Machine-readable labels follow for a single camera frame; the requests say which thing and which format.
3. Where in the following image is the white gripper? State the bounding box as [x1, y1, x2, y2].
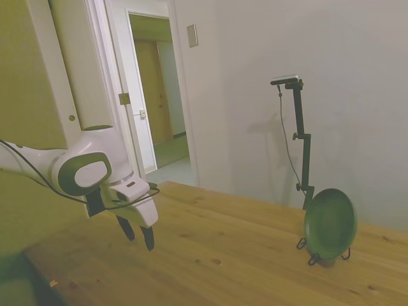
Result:
[110, 194, 159, 252]

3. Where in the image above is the green plate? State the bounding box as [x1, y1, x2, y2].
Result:
[303, 187, 358, 262]

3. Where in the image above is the brown wooden door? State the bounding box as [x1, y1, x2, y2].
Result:
[133, 38, 175, 146]

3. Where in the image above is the white door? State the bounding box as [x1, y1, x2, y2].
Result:
[25, 0, 148, 183]

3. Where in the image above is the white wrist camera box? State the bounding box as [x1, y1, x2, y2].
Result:
[110, 179, 151, 204]

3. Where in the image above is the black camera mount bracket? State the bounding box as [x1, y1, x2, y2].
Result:
[85, 187, 105, 219]

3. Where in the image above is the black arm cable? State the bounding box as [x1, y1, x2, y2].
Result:
[0, 139, 161, 211]

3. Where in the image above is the white door frame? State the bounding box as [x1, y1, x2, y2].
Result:
[105, 0, 201, 188]

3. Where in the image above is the black wire plate stand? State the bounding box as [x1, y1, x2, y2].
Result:
[296, 237, 353, 266]

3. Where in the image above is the black camera cable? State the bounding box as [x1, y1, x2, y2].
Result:
[276, 84, 305, 189]

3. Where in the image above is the black camera stand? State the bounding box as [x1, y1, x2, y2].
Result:
[284, 80, 317, 212]

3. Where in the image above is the beige wall switch plate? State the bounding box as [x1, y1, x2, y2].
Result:
[186, 24, 200, 49]

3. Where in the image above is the grey camera on stand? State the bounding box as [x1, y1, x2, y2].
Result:
[270, 73, 302, 87]

